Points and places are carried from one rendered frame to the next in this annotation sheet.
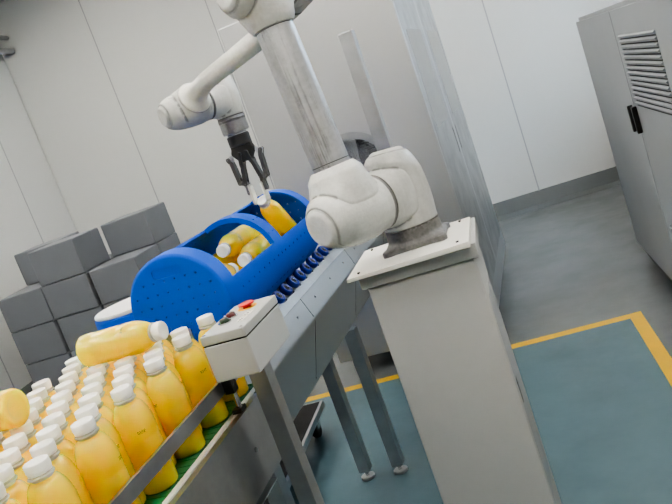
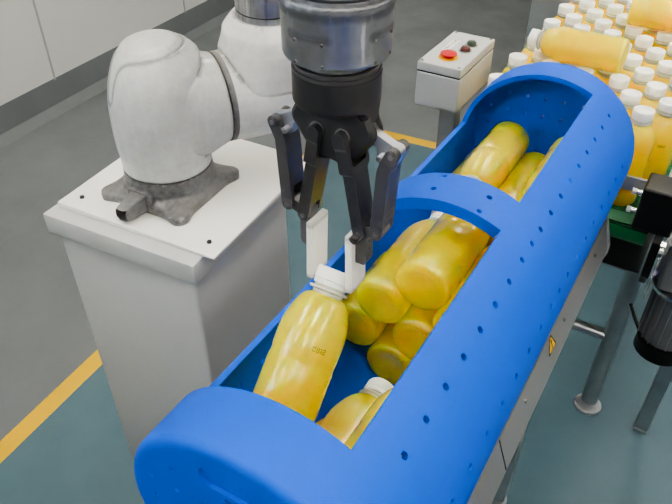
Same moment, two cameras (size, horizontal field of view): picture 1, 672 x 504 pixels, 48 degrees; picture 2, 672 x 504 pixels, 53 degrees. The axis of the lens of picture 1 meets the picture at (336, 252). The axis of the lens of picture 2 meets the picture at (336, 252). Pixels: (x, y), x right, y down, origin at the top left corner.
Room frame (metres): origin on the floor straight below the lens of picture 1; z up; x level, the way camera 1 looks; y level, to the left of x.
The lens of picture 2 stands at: (3.00, 0.29, 1.68)
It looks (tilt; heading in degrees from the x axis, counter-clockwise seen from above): 39 degrees down; 193
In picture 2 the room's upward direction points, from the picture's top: straight up
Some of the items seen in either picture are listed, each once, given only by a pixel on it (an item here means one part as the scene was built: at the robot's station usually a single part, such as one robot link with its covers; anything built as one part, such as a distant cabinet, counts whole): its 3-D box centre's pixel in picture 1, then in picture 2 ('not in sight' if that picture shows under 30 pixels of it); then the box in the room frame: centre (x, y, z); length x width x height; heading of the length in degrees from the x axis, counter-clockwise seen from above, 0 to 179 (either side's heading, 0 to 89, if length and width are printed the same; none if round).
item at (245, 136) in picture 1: (242, 147); (336, 108); (2.48, 0.17, 1.41); 0.08 x 0.07 x 0.09; 71
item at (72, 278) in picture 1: (106, 305); not in sight; (5.80, 1.82, 0.59); 1.20 x 0.80 x 1.19; 76
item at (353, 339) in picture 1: (375, 401); not in sight; (2.80, 0.05, 0.31); 0.06 x 0.06 x 0.63; 72
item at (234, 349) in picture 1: (247, 336); (455, 70); (1.54, 0.23, 1.05); 0.20 x 0.10 x 0.10; 162
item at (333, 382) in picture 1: (343, 408); not in sight; (2.84, 0.18, 0.31); 0.06 x 0.06 x 0.63; 72
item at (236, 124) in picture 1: (234, 125); (337, 23); (2.48, 0.17, 1.49); 0.09 x 0.09 x 0.06
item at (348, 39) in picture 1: (411, 228); not in sight; (3.14, -0.34, 0.85); 0.06 x 0.06 x 1.70; 72
